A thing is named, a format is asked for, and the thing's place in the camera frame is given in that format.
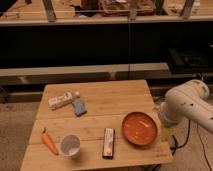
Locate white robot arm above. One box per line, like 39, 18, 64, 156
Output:
159, 79, 213, 134

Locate blue sponge block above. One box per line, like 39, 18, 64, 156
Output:
72, 98, 87, 117

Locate orange plate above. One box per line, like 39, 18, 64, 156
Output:
122, 112, 158, 146

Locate white paper cup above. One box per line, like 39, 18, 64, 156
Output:
60, 134, 80, 159

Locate orange toy carrot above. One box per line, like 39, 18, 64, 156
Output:
41, 129, 59, 155

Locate black box on shelf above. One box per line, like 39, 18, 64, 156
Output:
167, 48, 213, 74

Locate black floor cables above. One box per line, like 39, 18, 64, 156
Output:
169, 119, 213, 171

